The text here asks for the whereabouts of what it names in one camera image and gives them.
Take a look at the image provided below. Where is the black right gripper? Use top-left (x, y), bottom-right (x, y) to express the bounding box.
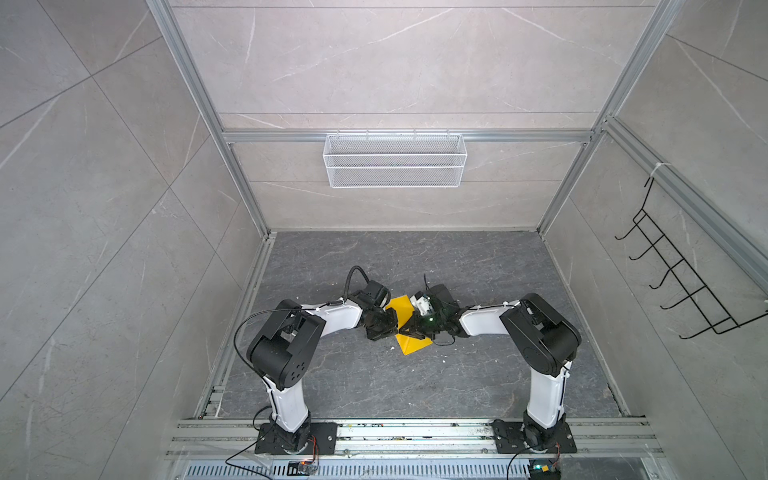
top-left (400, 311), bottom-right (447, 340)

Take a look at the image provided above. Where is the yellow square paper sheet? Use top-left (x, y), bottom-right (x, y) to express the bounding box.
top-left (385, 296), bottom-right (433, 355)

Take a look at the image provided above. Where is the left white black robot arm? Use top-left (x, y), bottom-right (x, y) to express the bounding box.
top-left (241, 281), bottom-right (397, 453)

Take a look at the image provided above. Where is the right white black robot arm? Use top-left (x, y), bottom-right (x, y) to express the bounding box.
top-left (398, 292), bottom-right (582, 452)

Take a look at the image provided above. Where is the left green circuit board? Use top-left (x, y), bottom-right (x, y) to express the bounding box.
top-left (287, 460), bottom-right (319, 476)

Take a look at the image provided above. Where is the green circuit board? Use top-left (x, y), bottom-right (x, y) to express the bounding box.
top-left (287, 460), bottom-right (319, 476)
top-left (529, 460), bottom-right (562, 480)

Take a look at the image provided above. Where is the right green circuit board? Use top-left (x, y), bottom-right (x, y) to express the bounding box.
top-left (529, 460), bottom-right (562, 480)

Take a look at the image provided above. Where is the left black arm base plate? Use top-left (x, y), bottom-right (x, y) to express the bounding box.
top-left (254, 422), bottom-right (339, 455)

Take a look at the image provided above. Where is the white wire mesh basket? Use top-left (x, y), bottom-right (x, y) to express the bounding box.
top-left (323, 133), bottom-right (468, 189)

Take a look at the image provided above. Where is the aluminium front rail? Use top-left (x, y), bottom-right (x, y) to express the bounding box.
top-left (165, 418), bottom-right (664, 459)

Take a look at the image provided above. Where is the black wire hook rack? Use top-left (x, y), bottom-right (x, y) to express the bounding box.
top-left (614, 177), bottom-right (767, 340)

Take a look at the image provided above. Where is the aluminium corner frame post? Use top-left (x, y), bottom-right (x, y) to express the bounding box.
top-left (147, 0), bottom-right (270, 240)

